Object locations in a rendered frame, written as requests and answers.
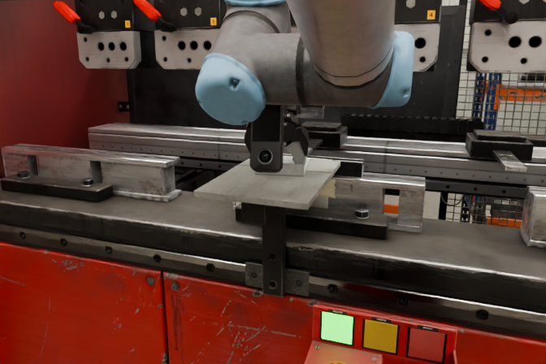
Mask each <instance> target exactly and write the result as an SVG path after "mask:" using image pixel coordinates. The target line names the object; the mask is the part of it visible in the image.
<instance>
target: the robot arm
mask: <svg viewBox="0 0 546 364"><path fill-rule="evenodd" d="M224 1H225V2H226V5H227V13H226V15H225V16H224V19H223V22H222V23H221V26H220V30H219V32H218V34H217V36H216V38H215V40H214V43H213V45H212V46H211V49H210V52H209V54H208V55H207V56H206V57H205V58H204V60H203V63H202V67H201V70H200V73H199V76H198V78H197V83H196V88H195V91H196V97H197V101H198V102H199V104H200V106H201V108H202V109H203V110H204V111H205V112H206V113H207V114H208V115H210V116H211V117H213V118H214V119H217V120H218V121H220V122H223V123H225V124H231V125H244V124H247V125H246V130H245V145H246V147H247V149H248V151H249V153H250V161H249V165H250V167H251V168H252V169H253V170H254V171H256V172H265V173H276V172H279V171H281V170H282V168H283V156H284V142H287V143H286V150H287V151H288V152H289V153H290V154H291V155H292V160H293V161H294V163H296V164H304V166H305V164H306V157H307V153H308V147H309V133H308V132H307V130H306V129H305V128H303V127H302V124H298V118H297V117H296V115H297V109H298V114H299V115H300V114H301V106H303V105H309V106H362V107H368V108H369V109H376V108H378V107H399V106H404V105H405V104H406V103H407V102H408V101H409V99H410V94H411V85H412V78H413V67H414V38H413V36H412V35H411V34H410V33H408V32H395V31H394V22H395V2H396V0H224ZM289 9H290V11H291V13H292V17H293V18H294V20H295V23H296V25H297V28H298V30H299V33H292V29H291V20H290V11H289Z"/></svg>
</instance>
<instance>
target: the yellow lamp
mask: <svg viewBox="0 0 546 364"><path fill-rule="evenodd" d="M396 346H397V325H394V324H389V323H381V322H376V321H371V320H367V319H365V330H364V345H363V347H366V348H370V349H378V350H382V351H386V352H390V353H396Z"/></svg>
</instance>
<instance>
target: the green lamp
mask: <svg viewBox="0 0 546 364"><path fill-rule="evenodd" d="M352 334H353V317H349V316H344V315H340V314H332V313H327V312H323V316H322V339H325V340H333V341H337V342H341V343H346V344H350V345H351V344H352Z"/></svg>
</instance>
